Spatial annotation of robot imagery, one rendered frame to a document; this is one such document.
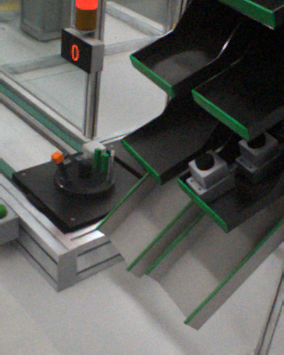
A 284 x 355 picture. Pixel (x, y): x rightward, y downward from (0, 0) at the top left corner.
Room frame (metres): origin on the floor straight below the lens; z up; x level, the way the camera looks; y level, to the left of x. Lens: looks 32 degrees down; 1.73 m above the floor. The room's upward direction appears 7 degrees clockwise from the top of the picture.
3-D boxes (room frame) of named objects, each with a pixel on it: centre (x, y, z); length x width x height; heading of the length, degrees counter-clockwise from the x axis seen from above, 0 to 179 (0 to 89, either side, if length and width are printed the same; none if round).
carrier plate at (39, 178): (1.12, 0.13, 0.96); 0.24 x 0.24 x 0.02; 44
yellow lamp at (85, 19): (1.34, 0.17, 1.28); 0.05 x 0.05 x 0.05
